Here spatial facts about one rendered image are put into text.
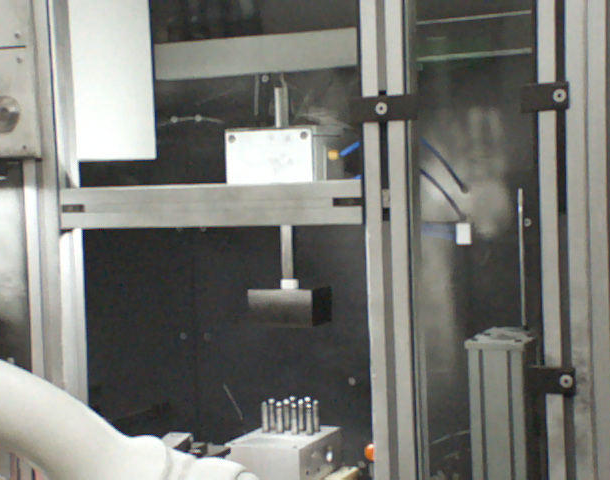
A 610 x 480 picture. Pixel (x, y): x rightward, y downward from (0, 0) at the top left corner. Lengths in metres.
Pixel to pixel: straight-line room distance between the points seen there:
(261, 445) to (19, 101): 0.48
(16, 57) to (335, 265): 0.55
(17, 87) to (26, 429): 0.62
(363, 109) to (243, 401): 0.69
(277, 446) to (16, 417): 0.61
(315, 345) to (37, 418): 0.90
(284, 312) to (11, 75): 0.42
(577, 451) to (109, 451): 0.49
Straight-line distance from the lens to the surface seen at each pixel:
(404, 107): 1.25
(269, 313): 1.52
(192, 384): 1.87
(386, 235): 1.26
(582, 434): 1.23
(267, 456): 1.48
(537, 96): 1.21
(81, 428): 0.93
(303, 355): 1.78
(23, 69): 1.46
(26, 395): 0.92
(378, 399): 1.28
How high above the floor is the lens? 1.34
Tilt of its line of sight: 3 degrees down
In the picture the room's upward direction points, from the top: 2 degrees counter-clockwise
